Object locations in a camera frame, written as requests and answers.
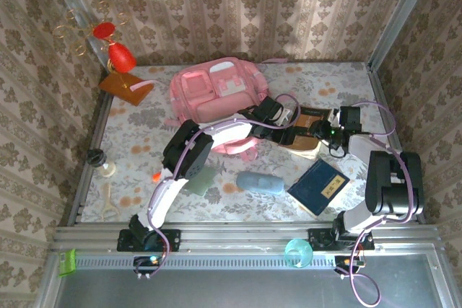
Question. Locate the red cone ornament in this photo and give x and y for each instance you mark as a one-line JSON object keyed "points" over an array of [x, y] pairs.
{"points": [[122, 57]]}

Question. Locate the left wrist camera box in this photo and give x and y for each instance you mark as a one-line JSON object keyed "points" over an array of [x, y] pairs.
{"points": [[270, 109]]}

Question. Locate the pink student backpack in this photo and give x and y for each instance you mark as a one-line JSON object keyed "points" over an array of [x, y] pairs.
{"points": [[216, 106]]}

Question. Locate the red oval ornament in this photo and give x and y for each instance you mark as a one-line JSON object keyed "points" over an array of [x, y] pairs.
{"points": [[104, 30]]}

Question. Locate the blue pencil case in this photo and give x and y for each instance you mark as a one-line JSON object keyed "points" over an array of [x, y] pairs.
{"points": [[260, 182]]}

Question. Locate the dark blue book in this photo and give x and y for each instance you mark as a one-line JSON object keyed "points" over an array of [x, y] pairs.
{"points": [[317, 187]]}

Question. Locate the small black electronics board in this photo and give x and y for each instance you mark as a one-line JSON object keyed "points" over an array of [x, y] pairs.
{"points": [[149, 260], [348, 261]]}

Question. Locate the black marker orange cap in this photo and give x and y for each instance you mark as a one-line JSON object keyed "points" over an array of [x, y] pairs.
{"points": [[156, 177]]}

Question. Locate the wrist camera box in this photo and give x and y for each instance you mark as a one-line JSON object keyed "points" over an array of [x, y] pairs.
{"points": [[270, 109], [350, 118]]}

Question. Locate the small bottle black cap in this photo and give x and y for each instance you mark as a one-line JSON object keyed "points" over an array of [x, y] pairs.
{"points": [[97, 158]]}

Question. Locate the aluminium front rail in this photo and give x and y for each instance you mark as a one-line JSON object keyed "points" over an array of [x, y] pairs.
{"points": [[234, 237]]}

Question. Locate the grey metal shelf plate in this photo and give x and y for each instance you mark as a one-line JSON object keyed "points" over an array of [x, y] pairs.
{"points": [[234, 290]]}

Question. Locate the teal plastic cup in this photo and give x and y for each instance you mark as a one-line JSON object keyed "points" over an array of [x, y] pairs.
{"points": [[299, 253]]}

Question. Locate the aluminium side rail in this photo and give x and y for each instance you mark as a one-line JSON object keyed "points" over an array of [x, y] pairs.
{"points": [[379, 88], [102, 115]]}

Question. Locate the grey-green pouch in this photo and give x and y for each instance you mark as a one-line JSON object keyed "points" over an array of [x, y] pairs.
{"points": [[202, 187]]}

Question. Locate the floral printed table sheet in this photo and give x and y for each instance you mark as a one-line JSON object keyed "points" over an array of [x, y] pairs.
{"points": [[252, 210]]}

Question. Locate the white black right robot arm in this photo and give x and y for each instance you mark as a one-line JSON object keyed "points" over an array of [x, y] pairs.
{"points": [[361, 149]]}

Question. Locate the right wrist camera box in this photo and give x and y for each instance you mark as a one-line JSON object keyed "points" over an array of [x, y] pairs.
{"points": [[350, 118]]}

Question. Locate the brown hardcover book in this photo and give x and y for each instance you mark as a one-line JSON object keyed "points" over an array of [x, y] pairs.
{"points": [[307, 147]]}

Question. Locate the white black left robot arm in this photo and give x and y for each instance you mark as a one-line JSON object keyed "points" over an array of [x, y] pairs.
{"points": [[231, 131]]}

